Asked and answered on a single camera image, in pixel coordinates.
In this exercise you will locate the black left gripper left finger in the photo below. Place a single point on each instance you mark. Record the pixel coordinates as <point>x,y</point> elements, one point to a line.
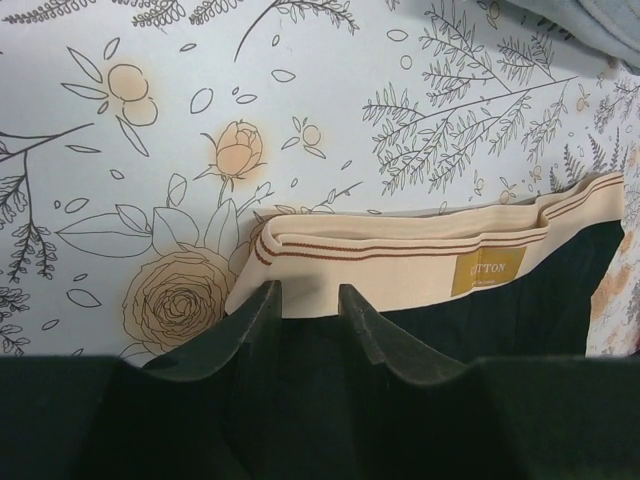
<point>197,412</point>

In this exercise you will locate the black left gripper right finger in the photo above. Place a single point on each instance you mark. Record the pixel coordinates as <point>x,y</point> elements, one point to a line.
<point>418,414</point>

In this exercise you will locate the black underwear beige waistband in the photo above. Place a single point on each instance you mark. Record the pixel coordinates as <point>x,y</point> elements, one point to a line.
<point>499,280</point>

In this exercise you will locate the floral patterned table mat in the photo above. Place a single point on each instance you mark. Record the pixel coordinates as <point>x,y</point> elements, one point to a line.
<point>130,126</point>

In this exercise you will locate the grey blue folded cloth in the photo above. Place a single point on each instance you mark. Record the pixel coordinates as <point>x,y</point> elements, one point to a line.
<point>611,27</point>

